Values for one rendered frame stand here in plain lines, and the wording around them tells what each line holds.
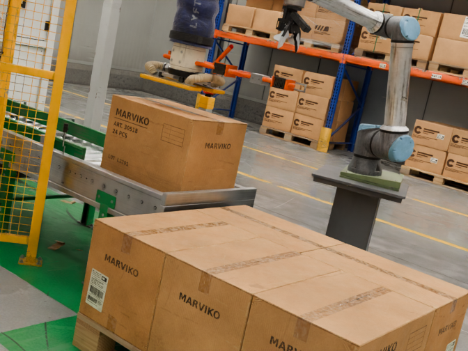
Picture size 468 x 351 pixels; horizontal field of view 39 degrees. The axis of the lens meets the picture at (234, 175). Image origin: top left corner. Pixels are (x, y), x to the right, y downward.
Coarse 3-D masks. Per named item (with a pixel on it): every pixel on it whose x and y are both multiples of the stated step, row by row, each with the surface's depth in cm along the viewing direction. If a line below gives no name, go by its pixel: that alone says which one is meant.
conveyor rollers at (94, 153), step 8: (8, 112) 470; (24, 120) 450; (32, 120) 463; (40, 128) 438; (72, 136) 428; (80, 144) 410; (88, 144) 415; (88, 152) 393; (96, 152) 397; (88, 160) 370; (96, 160) 375
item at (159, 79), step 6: (144, 78) 337; (150, 78) 334; (156, 78) 332; (162, 78) 332; (168, 78) 338; (180, 78) 327; (168, 84) 328; (174, 84) 325; (180, 84) 323; (186, 84) 322; (192, 90) 322; (198, 90) 326
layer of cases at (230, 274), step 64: (128, 256) 251; (192, 256) 241; (256, 256) 257; (320, 256) 275; (128, 320) 251; (192, 320) 232; (256, 320) 215; (320, 320) 205; (384, 320) 217; (448, 320) 257
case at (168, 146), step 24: (120, 96) 341; (120, 120) 340; (144, 120) 329; (168, 120) 318; (192, 120) 308; (216, 120) 321; (120, 144) 340; (144, 144) 329; (168, 144) 319; (192, 144) 311; (216, 144) 324; (240, 144) 339; (120, 168) 341; (144, 168) 329; (168, 168) 319; (192, 168) 316; (216, 168) 329
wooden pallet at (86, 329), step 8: (80, 320) 268; (88, 320) 265; (80, 328) 268; (88, 328) 265; (96, 328) 262; (104, 328) 260; (80, 336) 269; (88, 336) 265; (96, 336) 263; (104, 336) 264; (112, 336) 257; (72, 344) 272; (80, 344) 269; (88, 344) 265; (96, 344) 263; (104, 344) 266; (112, 344) 269; (120, 344) 254; (128, 344) 251
